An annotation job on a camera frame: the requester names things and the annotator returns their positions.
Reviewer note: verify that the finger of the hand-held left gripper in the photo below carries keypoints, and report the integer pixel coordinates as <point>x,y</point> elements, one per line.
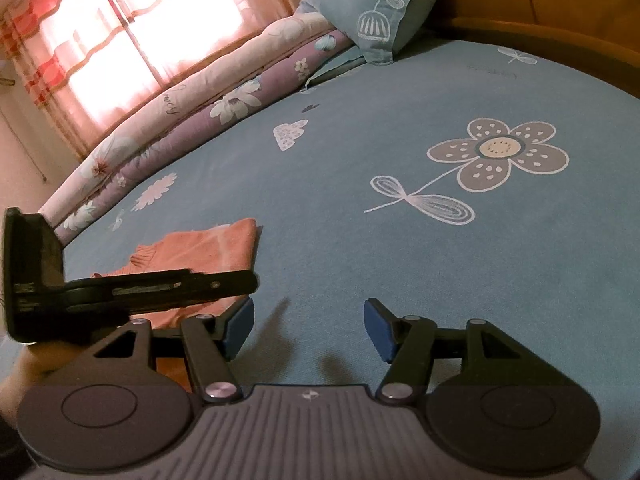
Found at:
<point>175,287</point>

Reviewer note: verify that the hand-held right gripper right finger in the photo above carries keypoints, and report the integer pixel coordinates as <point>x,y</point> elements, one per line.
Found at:
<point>379,327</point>

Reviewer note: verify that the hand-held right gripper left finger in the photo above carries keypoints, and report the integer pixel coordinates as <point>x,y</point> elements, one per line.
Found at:
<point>240,322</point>

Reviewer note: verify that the orange striped sweater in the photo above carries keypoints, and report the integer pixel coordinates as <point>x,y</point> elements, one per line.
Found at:
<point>200,250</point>

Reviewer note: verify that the person's left hand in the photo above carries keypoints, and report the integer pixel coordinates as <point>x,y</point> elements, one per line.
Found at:
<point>47,357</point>

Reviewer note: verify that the folded floral quilt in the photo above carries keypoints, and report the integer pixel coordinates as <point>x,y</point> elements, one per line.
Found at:
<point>190,110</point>

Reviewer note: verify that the pink striped curtain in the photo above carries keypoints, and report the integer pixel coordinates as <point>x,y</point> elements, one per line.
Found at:
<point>125,35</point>

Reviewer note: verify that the blue printed pillow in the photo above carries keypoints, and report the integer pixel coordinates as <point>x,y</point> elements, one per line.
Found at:
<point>380,5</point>

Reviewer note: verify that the wooden headboard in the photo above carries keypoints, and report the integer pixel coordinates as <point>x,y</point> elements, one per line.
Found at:
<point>540,5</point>

